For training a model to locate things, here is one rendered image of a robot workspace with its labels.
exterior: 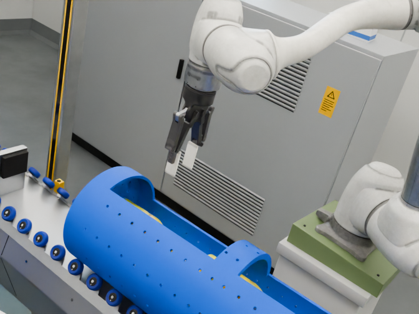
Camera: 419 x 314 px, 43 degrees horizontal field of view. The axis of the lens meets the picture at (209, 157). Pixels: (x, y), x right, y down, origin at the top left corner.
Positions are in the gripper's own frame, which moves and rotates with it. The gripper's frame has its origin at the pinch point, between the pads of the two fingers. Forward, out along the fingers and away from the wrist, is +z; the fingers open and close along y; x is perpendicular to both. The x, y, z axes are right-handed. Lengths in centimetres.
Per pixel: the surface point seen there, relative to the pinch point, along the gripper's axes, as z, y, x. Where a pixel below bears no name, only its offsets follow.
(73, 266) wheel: 37.3, 15.3, -14.8
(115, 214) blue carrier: 14.3, 14.4, -5.3
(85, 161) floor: 134, -148, -173
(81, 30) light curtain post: -6, -29, -72
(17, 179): 37, 2, -58
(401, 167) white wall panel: 77, -274, 7
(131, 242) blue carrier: 16.7, 16.4, 2.9
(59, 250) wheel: 36.7, 14.3, -21.8
